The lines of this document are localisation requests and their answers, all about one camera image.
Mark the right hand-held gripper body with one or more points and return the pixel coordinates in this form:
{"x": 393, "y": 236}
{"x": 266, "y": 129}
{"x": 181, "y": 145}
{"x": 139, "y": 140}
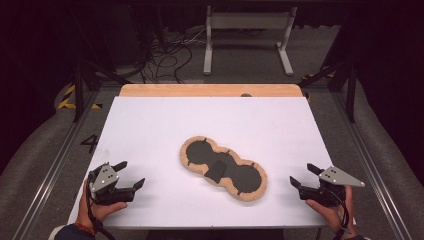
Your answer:
{"x": 328, "y": 186}

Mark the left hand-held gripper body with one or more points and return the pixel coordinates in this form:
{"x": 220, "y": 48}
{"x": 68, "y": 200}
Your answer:
{"x": 104, "y": 181}

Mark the aluminium floor rail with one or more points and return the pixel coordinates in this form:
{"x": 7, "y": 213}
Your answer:
{"x": 373, "y": 166}
{"x": 53, "y": 170}

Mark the person's left hand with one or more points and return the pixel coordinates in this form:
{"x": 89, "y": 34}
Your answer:
{"x": 100, "y": 210}

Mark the person's right hand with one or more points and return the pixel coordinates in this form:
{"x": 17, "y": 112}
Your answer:
{"x": 328, "y": 213}

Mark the grey metal stand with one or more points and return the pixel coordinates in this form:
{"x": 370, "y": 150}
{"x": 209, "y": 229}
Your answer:
{"x": 250, "y": 20}

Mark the wooden table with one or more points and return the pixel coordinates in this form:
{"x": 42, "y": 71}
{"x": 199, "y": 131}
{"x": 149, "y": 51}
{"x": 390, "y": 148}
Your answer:
{"x": 186, "y": 90}

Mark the white board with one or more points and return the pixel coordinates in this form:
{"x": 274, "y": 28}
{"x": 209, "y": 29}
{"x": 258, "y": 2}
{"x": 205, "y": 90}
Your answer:
{"x": 150, "y": 126}

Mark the black metal stand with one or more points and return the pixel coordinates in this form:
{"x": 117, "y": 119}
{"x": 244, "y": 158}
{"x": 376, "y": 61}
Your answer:
{"x": 78, "y": 90}
{"x": 350, "y": 90}

